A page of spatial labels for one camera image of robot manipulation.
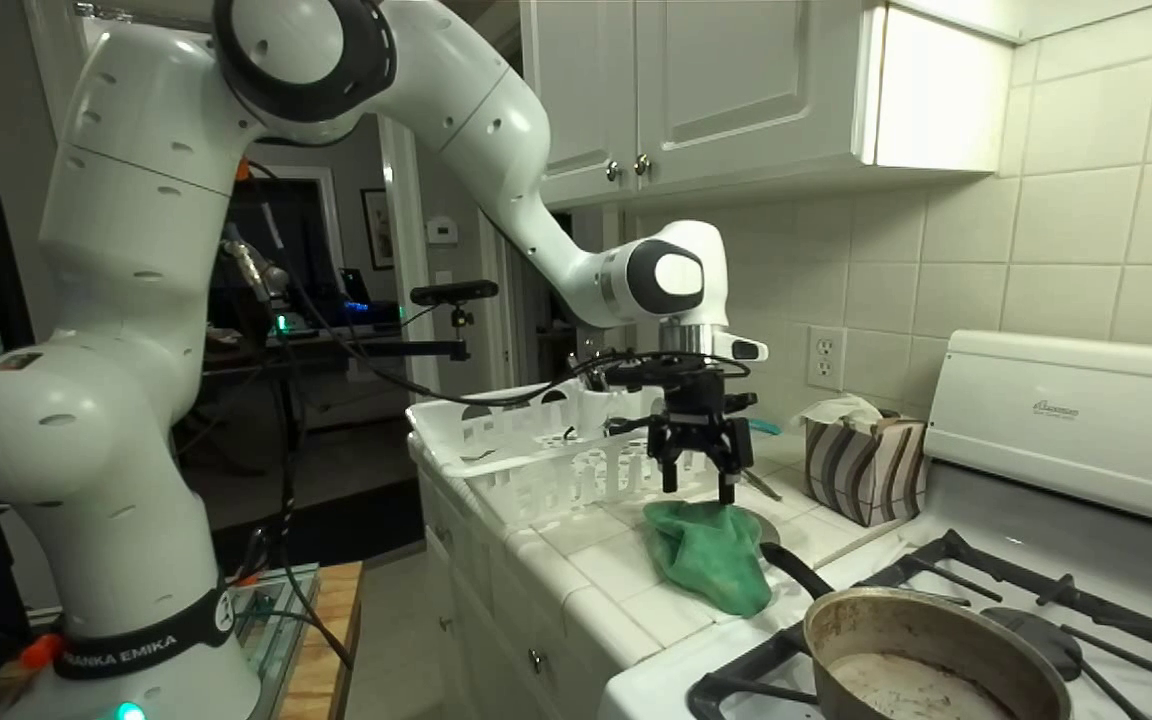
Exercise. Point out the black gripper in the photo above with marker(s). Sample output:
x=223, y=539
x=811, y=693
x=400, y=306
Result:
x=697, y=406

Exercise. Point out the green cloth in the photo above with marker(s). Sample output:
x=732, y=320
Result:
x=709, y=552

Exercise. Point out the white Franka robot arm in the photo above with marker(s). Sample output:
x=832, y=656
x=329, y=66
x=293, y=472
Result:
x=68, y=402

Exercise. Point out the metal table knife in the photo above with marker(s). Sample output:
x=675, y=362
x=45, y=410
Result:
x=766, y=486

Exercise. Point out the white utensil cup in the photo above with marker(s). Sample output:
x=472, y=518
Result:
x=602, y=402

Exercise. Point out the striped folded kitchen towels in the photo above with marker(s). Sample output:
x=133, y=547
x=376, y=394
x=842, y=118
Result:
x=869, y=466

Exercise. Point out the white plastic dish rack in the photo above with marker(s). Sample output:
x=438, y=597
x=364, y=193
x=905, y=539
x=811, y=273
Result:
x=520, y=454

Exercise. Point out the white base cabinet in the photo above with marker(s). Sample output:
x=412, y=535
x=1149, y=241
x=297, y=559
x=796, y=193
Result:
x=497, y=627

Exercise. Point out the dark background desk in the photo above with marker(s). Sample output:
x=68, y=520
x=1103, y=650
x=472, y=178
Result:
x=338, y=354

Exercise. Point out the white gas stove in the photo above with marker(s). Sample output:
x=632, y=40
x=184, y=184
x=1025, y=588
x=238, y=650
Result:
x=1083, y=427

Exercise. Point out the white upper kitchen cabinet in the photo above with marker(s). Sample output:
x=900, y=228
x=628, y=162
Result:
x=739, y=81

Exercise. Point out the wooden board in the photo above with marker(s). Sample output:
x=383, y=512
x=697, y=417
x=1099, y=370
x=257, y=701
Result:
x=329, y=640

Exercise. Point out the orange clip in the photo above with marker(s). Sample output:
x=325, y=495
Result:
x=41, y=655

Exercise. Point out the white wall outlet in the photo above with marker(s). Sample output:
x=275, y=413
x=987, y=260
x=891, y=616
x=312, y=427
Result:
x=827, y=359

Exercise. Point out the black camera on tripod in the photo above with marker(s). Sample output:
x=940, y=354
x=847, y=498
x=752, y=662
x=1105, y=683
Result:
x=455, y=289

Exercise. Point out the white wall thermostat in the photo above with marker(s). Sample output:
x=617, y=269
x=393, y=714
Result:
x=441, y=228

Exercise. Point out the framed wall picture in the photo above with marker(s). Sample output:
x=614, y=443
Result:
x=376, y=224

